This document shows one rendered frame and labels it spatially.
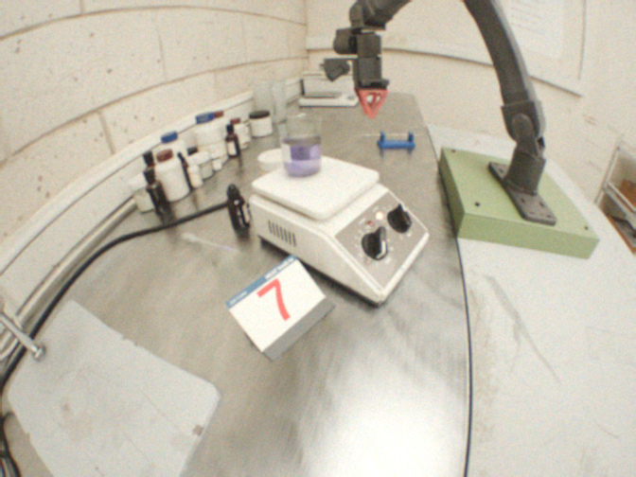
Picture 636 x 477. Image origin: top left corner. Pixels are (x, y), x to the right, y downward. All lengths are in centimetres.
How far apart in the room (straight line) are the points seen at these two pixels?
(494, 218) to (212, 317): 38
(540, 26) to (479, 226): 176
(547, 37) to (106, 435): 225
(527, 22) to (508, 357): 188
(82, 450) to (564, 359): 51
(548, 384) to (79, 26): 91
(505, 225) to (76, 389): 58
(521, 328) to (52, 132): 79
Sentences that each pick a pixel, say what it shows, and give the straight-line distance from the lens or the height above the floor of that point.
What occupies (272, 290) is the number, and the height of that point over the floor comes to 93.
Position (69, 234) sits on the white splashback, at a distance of 57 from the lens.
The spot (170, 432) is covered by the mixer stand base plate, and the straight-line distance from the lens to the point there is 26.
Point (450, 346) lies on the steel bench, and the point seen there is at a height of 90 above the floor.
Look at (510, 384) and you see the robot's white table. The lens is 30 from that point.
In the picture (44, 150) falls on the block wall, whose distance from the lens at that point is 60.
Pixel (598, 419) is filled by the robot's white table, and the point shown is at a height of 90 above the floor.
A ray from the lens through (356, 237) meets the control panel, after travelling 28.
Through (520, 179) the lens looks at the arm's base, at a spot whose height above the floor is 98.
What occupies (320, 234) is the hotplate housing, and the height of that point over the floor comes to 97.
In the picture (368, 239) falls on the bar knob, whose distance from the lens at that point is 28.
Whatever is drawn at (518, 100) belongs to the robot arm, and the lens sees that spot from 46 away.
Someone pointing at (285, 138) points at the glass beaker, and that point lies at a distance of 31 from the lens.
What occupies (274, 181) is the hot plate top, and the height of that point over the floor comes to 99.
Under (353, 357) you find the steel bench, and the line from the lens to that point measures 26.
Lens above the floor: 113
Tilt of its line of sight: 39 degrees down
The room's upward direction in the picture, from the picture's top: 4 degrees counter-clockwise
